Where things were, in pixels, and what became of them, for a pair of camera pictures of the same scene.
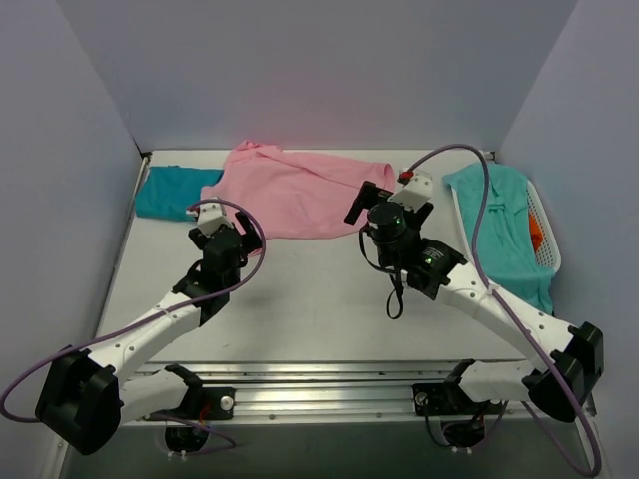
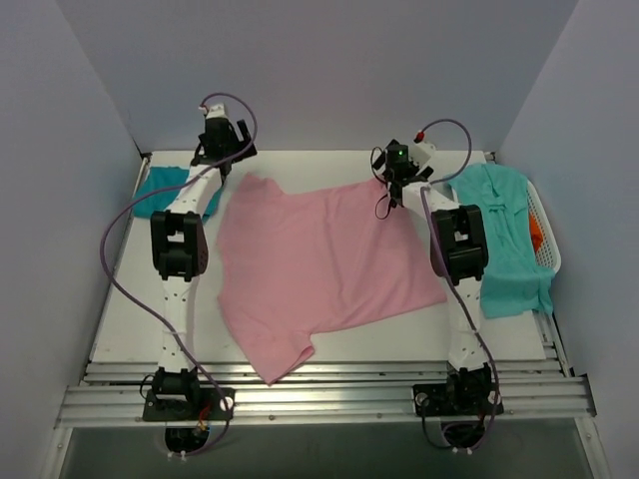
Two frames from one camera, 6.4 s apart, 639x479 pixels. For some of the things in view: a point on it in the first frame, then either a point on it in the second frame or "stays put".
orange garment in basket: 535,234 stays put
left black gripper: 247,227 -> 237,138
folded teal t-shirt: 167,192 stays put
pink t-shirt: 283,193 -> 297,266
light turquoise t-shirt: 506,252 stays put
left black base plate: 206,403 stays put
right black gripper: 363,198 -> 392,181
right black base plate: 449,400 stays put
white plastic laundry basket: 548,258 stays put
